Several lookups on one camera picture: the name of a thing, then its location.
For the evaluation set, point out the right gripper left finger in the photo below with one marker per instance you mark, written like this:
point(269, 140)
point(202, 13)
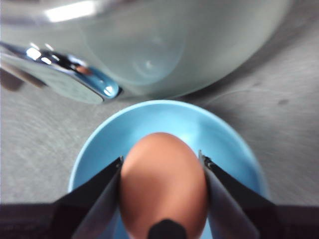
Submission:
point(89, 211)

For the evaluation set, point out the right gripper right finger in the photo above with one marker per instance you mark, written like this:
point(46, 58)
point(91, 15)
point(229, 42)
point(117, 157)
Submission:
point(239, 214)

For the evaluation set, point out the brown egg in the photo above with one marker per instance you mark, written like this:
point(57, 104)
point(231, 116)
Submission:
point(162, 179)

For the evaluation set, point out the pale green electric steamer pot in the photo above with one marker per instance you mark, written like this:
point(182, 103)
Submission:
point(149, 44)

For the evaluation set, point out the blue ribbed bowl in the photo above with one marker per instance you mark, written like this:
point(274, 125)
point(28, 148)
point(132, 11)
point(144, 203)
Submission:
point(162, 119)

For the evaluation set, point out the black rounded mount stub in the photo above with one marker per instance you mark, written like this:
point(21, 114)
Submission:
point(167, 230)

